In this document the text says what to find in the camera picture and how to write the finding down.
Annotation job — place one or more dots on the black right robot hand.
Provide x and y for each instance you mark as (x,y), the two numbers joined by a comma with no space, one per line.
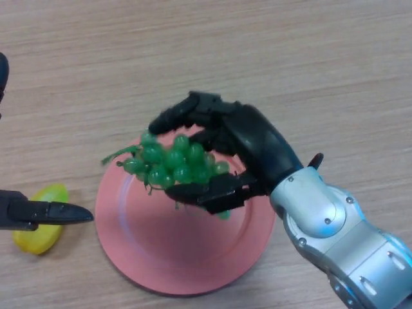
(260,145)

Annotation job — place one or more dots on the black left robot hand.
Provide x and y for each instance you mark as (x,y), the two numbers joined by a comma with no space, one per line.
(32,212)

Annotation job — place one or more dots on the pink round plate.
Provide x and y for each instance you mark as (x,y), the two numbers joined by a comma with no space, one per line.
(180,251)

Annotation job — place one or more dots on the green grapes bunch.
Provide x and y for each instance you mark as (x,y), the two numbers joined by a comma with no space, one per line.
(180,164)

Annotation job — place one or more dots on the yellow starfruit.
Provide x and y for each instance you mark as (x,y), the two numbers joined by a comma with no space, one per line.
(35,241)

